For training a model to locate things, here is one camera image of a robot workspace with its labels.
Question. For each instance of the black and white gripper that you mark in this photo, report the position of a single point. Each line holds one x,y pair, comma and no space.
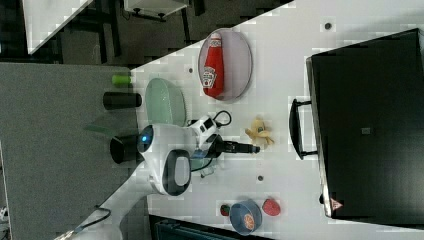
206,131

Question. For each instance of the yellow plush peeled banana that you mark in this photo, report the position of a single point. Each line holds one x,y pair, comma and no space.
258,133

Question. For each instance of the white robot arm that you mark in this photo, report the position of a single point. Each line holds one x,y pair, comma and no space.
167,151

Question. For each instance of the small red green toy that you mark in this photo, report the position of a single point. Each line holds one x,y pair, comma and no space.
225,210

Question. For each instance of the blue bowl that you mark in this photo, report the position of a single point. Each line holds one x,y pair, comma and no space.
237,213

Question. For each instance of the red plush ketchup bottle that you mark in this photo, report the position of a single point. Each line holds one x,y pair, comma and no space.
213,75

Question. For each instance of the green perforated colander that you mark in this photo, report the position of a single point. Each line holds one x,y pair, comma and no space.
165,103

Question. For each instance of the red plush strawberry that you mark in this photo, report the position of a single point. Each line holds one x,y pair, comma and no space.
271,207

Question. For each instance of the orange toy in bowl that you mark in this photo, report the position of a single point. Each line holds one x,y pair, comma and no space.
249,221

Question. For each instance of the grey round plate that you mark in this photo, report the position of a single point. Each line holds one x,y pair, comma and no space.
237,60

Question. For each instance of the black cylinder cup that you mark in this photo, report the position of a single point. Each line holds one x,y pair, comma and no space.
121,100

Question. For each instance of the black toaster oven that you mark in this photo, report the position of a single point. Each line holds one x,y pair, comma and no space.
367,111

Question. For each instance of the white cabinet on casters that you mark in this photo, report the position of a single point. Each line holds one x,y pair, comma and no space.
154,8

